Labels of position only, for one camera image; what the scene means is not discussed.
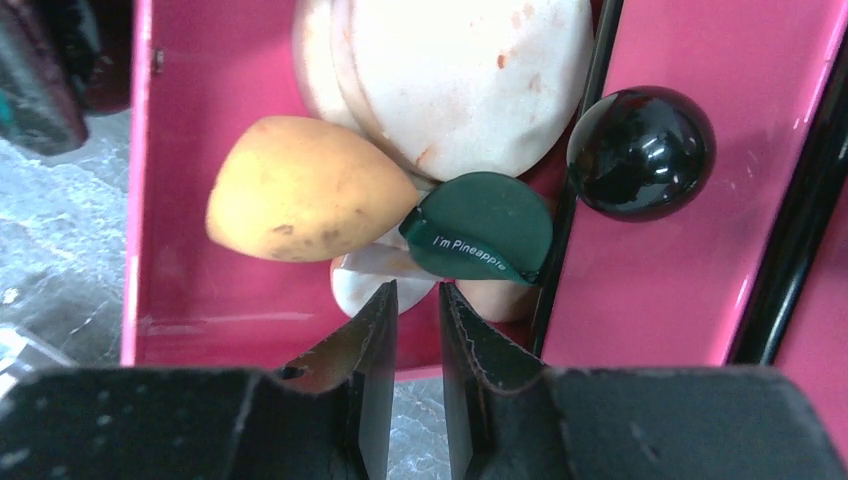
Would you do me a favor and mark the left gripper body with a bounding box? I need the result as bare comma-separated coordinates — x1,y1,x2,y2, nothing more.
1,0,133,156

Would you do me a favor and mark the small tan beauty sponge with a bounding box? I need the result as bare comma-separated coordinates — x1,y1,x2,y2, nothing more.
205,116,419,262

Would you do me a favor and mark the orange round sponge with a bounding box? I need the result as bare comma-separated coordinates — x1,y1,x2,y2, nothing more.
455,280,539,323
330,243,440,317

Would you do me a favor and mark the black pink drawer organizer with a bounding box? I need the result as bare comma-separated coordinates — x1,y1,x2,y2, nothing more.
120,0,848,452

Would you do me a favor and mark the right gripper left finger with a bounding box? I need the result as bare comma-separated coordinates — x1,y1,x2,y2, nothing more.
1,282,398,479

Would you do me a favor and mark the green round mirror brush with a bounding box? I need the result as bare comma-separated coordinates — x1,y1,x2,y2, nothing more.
398,172,553,285

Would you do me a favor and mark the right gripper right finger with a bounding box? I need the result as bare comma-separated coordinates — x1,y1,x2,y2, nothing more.
439,283,847,479

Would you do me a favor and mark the large beige powder puff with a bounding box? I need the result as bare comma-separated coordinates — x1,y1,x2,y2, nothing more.
330,1,594,181

